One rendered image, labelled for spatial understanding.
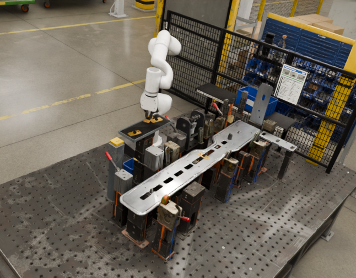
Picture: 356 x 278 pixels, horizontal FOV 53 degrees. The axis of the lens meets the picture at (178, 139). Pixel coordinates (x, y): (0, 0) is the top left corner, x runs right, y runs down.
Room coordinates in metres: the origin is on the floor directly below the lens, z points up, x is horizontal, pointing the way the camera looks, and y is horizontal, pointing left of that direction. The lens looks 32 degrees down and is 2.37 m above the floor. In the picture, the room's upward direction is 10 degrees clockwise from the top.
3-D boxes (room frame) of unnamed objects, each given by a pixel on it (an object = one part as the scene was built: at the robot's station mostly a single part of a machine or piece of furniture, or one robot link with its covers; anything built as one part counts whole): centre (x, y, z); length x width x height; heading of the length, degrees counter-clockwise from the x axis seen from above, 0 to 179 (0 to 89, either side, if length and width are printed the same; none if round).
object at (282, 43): (2.99, -0.71, 1.53); 0.06 x 0.06 x 0.20
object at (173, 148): (1.96, 0.03, 0.89); 0.13 x 0.11 x 0.38; 57
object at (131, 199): (1.99, -0.19, 1.00); 1.38 x 0.22 x 0.02; 147
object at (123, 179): (1.61, 0.27, 0.88); 0.11 x 0.10 x 0.36; 57
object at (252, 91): (2.82, -0.60, 1.09); 0.30 x 0.17 x 0.13; 51
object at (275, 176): (2.32, -0.85, 0.84); 0.11 x 0.06 x 0.29; 57
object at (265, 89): (2.61, -0.60, 1.17); 0.12 x 0.01 x 0.34; 57
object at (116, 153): (1.78, 0.36, 0.92); 0.08 x 0.08 x 0.44; 57
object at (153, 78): (2.00, 0.20, 1.49); 0.09 x 0.08 x 0.13; 89
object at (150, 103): (2.00, 0.21, 1.35); 0.10 x 0.07 x 0.11; 78
